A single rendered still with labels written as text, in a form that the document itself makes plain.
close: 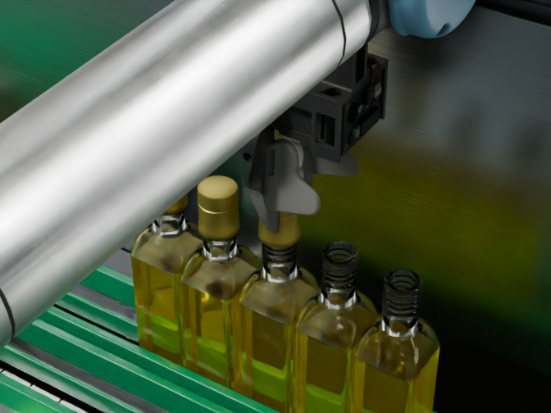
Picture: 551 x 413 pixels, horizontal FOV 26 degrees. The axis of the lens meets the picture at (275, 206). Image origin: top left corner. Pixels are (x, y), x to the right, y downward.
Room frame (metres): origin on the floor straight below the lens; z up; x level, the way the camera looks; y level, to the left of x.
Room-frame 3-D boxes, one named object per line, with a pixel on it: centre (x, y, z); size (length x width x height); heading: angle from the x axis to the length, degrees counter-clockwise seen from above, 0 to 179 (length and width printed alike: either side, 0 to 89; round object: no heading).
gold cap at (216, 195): (0.79, 0.05, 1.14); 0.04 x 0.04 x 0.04
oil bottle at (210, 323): (0.79, 0.05, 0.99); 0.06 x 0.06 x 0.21; 57
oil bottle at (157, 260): (0.83, 0.09, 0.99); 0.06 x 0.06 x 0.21; 58
